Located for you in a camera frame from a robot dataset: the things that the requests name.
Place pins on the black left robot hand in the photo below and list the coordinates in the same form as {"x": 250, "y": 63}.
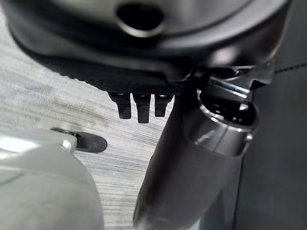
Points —
{"x": 100, "y": 48}

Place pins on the dark robot foot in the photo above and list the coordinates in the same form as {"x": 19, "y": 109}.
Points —
{"x": 92, "y": 143}

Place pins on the silver robot leg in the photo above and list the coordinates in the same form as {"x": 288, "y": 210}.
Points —
{"x": 40, "y": 182}

